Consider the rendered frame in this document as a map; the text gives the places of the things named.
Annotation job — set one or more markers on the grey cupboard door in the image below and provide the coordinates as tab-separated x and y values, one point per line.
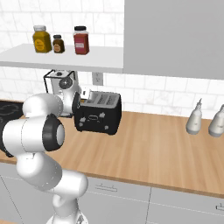
116	210
183	214
26	201

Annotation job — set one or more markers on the small brown spice jar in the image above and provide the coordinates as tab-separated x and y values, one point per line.
58	44

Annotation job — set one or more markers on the white wall shelf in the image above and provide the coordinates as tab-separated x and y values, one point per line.
67	59

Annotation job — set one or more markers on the red spice jar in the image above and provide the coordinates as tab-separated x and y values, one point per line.
81	41

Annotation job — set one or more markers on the black hob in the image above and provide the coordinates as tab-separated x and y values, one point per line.
8	112

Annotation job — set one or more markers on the black toaster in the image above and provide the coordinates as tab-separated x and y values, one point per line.
97	118

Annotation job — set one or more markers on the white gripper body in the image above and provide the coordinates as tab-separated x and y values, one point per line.
92	96

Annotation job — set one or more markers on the bread slice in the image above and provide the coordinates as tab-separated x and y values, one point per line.
83	101

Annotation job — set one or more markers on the grey drawer front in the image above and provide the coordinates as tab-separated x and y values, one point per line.
128	189
186	201

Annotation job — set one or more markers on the grey wall cupboard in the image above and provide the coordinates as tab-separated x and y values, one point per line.
175	38

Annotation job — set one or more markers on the yellow spice jar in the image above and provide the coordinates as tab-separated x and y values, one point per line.
41	40

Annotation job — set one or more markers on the white appliance with black frame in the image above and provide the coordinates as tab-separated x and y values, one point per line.
54	83

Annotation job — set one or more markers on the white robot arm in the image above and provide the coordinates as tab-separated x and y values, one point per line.
29	137

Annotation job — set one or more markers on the white squeeze bottle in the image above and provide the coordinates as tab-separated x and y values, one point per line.
217	124
194	120

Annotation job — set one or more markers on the white wall socket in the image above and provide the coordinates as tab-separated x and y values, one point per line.
97	78

